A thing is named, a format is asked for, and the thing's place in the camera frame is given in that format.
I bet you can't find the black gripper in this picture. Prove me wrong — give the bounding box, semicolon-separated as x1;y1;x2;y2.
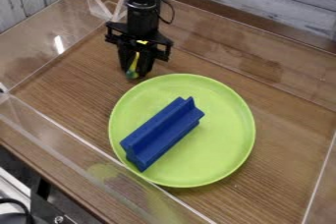
106;22;174;78

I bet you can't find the yellow toy banana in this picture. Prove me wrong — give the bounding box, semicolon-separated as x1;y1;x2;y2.
126;40;148;80

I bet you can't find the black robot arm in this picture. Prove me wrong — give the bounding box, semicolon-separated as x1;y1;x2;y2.
106;0;174;79

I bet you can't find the green round plate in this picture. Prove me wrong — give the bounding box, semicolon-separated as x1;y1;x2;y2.
108;74;256;188

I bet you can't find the blue plastic block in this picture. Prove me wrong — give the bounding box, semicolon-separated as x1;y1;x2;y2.
122;97;206;172

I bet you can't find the clear acrylic tray wall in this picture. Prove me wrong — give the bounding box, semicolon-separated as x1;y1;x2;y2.
0;0;336;224

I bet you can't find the black cable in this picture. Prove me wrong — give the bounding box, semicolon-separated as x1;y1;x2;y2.
0;197;35;224

